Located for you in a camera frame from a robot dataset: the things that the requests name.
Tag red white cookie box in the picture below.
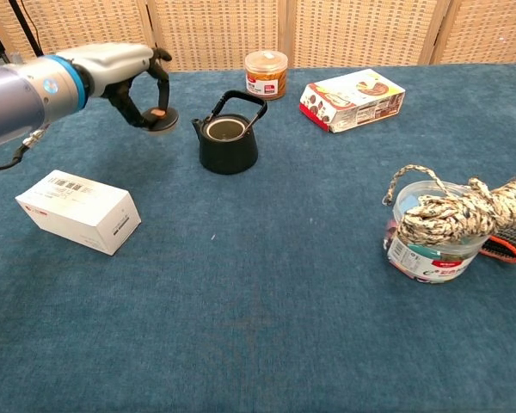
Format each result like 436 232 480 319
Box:
298 68 406 134

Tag blue tablecloth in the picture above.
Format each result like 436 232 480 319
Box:
0 63 516 413

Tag black teapot lid wooden knob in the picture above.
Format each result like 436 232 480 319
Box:
140 107 180 135

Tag grey orange knitted glove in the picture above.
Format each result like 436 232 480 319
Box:
480 174 516 265

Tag woven rattan folding screen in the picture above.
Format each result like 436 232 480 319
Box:
0 0 516 73

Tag clear plastic tub colourful contents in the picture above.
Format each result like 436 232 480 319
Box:
385 180 491 284

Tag white cardboard box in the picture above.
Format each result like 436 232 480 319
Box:
15 169 142 256

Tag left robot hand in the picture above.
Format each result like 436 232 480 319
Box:
55 42 174 128

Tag beige speckled braided rope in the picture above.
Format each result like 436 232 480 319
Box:
382 164 516 247

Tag black cast iron teapot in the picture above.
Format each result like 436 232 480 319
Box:
191 89 268 176

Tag clear snack jar orange contents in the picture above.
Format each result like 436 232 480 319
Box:
243 50 289 101

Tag black tripod stand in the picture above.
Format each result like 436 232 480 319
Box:
0 0 45 65

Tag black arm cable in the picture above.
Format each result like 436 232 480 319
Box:
0 126 48 172

